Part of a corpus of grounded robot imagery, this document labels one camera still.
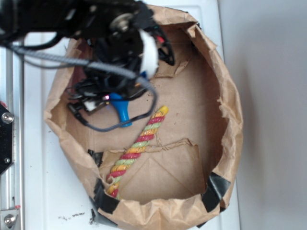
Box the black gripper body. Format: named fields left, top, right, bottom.
left=83, top=28, right=175, bottom=97

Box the blue plastic bottle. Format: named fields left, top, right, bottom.
left=109, top=70, right=148, bottom=128

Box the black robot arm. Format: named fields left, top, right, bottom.
left=0, top=0, right=175, bottom=101

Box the white cylindrical wrist part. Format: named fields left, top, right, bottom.
left=139, top=30, right=159, bottom=80

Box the black mounting plate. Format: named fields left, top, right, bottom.
left=0, top=101, right=14, bottom=176

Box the brown paper bag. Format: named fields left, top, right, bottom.
left=44, top=5, right=243, bottom=230

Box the small wrist camera board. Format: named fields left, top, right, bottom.
left=67, top=94, right=112, bottom=117

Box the grey braided cable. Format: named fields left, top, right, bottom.
left=4, top=42, right=159, bottom=132

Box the multicolour twisted rope toy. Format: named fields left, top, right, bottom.
left=106, top=105, right=169, bottom=200

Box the aluminium frame rail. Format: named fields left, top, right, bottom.
left=0, top=47, right=24, bottom=230

